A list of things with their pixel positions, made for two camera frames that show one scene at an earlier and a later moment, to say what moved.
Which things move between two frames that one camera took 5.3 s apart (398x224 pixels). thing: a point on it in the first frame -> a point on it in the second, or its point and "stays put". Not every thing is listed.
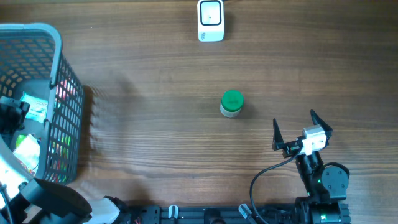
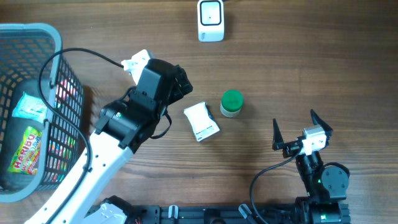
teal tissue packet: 38,109 stays put
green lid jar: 231,103 stays put
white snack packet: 28,153 -> 203,124
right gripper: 290,147 stays put
